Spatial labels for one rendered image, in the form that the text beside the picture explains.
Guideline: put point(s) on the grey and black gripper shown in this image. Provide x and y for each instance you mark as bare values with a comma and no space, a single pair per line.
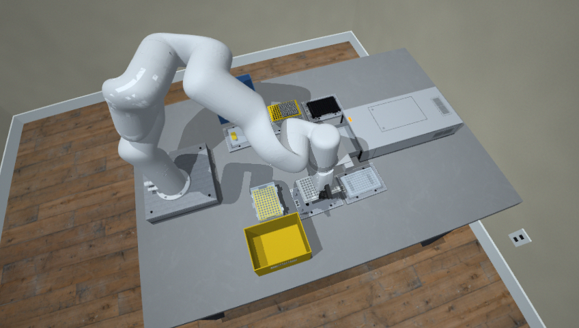
321,180

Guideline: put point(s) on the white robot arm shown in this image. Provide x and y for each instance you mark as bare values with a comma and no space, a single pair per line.
136,104

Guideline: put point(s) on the yellow open-top bin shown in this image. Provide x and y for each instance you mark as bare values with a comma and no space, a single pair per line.
282,240

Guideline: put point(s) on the dark blue bin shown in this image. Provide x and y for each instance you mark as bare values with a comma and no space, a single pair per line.
246,79

